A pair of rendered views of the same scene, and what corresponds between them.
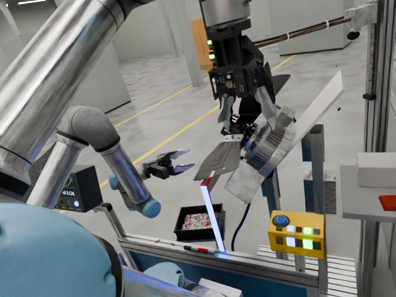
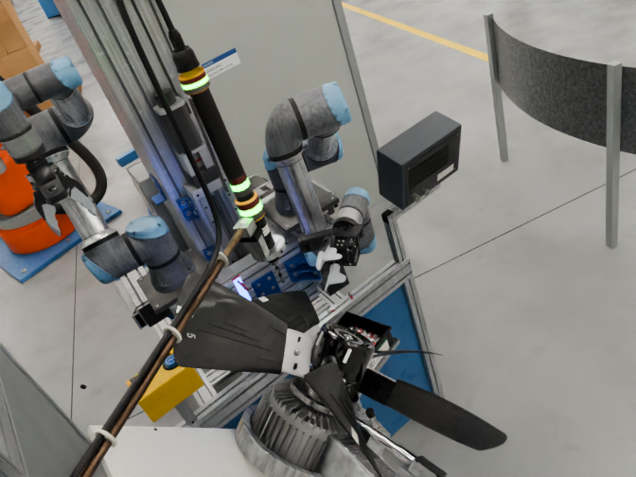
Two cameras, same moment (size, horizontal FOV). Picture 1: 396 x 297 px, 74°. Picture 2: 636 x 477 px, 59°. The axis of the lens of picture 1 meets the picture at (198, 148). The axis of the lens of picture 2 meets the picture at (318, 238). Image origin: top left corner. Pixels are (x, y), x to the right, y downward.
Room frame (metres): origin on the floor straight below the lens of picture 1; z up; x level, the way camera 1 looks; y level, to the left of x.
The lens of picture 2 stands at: (1.65, -0.85, 2.06)
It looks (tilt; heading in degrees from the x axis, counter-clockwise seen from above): 35 degrees down; 124
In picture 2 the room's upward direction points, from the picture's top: 20 degrees counter-clockwise
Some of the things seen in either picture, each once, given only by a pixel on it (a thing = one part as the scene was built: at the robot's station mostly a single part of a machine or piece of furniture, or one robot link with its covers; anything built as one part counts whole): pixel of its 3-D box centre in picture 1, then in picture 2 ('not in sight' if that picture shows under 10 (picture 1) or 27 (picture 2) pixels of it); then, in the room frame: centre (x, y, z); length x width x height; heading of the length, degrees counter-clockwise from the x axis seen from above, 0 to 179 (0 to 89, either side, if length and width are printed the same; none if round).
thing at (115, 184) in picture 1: (123, 178); (354, 207); (0.99, 0.34, 1.18); 0.11 x 0.08 x 0.09; 96
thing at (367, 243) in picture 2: (133, 198); (356, 236); (0.98, 0.33, 1.08); 0.11 x 0.08 x 0.11; 38
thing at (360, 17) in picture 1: (362, 15); not in sight; (1.11, -0.79, 1.54); 0.10 x 0.07 x 0.08; 94
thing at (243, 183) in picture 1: (243, 181); not in sight; (1.00, -0.16, 0.98); 0.20 x 0.16 x 0.20; 59
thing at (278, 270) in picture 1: (201, 256); (304, 344); (0.80, 0.11, 0.82); 0.90 x 0.04 x 0.08; 59
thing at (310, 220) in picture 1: (297, 234); (166, 384); (0.60, -0.23, 1.02); 0.16 x 0.10 x 0.11; 59
